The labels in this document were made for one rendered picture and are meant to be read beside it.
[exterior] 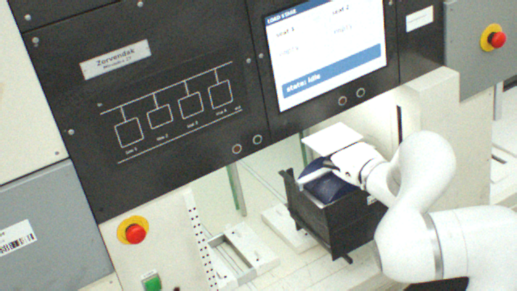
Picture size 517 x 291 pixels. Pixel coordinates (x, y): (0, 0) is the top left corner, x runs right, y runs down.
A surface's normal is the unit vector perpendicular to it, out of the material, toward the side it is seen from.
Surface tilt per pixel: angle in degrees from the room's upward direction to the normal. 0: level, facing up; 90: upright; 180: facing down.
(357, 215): 90
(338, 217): 90
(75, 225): 90
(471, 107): 90
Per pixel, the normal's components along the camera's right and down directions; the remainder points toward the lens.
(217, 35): 0.49, 0.40
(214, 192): -0.17, -0.83
